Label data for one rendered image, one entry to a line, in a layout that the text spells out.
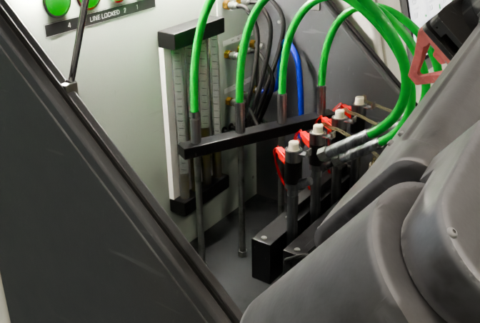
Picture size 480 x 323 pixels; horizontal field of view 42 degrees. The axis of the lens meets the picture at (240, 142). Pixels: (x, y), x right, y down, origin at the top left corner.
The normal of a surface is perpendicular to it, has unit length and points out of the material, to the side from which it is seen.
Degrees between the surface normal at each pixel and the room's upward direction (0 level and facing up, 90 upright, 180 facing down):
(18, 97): 90
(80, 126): 43
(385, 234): 38
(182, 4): 90
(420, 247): 66
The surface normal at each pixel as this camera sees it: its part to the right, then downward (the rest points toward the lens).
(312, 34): -0.58, 0.35
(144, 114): 0.82, 0.22
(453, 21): 0.34, -0.40
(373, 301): -0.80, 0.03
